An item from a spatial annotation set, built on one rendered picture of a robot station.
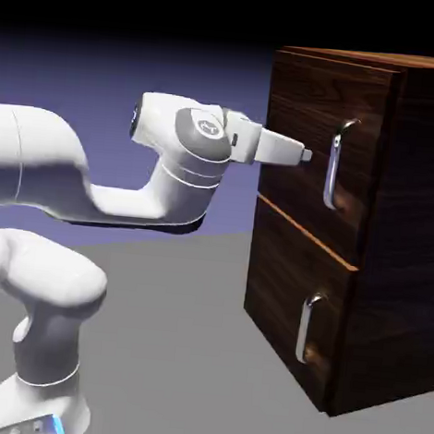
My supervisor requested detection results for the dark wood cabinet door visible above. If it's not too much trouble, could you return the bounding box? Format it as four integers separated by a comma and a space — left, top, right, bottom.
252, 48, 406, 271
234, 194, 366, 417

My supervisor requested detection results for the curved silver door handle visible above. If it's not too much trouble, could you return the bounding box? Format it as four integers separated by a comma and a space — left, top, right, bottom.
294, 291, 329, 367
320, 115, 363, 213

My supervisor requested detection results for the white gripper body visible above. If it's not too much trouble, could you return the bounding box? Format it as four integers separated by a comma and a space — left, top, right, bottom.
253, 126, 307, 169

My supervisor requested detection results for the dark wood cabinet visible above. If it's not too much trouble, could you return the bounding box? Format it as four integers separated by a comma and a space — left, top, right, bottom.
234, 42, 434, 427

